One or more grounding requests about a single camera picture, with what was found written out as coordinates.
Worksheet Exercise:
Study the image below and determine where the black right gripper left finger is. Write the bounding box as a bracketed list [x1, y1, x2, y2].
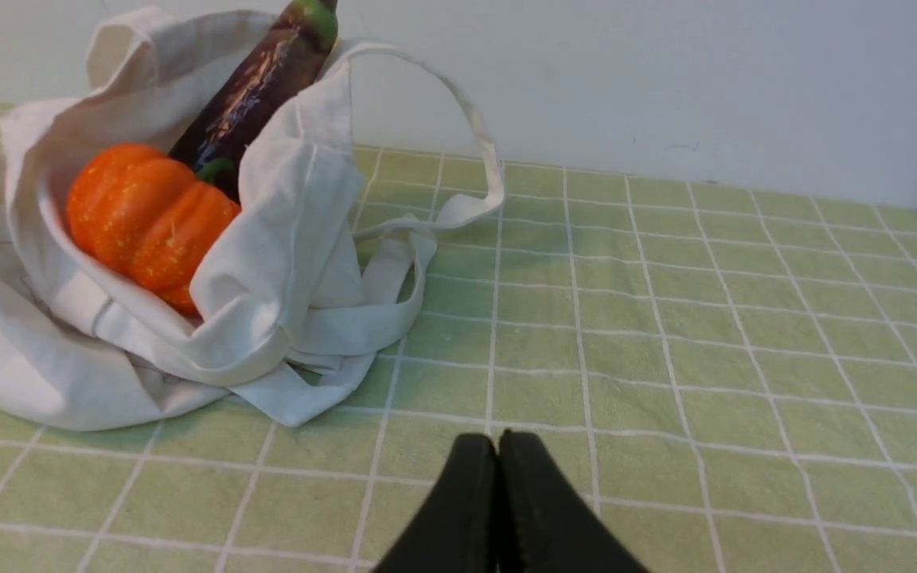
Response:
[374, 433, 498, 572]

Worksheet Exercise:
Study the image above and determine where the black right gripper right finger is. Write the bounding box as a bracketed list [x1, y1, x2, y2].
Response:
[498, 429, 647, 572]

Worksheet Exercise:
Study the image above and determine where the orange pumpkin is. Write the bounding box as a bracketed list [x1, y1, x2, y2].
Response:
[65, 142, 241, 318]

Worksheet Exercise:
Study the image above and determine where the green checkered tablecloth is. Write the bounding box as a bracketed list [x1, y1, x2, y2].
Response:
[0, 99, 917, 573]

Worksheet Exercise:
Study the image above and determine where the white cloth bag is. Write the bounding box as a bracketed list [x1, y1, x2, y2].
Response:
[0, 7, 505, 431]

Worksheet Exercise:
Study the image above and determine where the purple eggplant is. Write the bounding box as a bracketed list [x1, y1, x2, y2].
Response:
[169, 1, 339, 203]

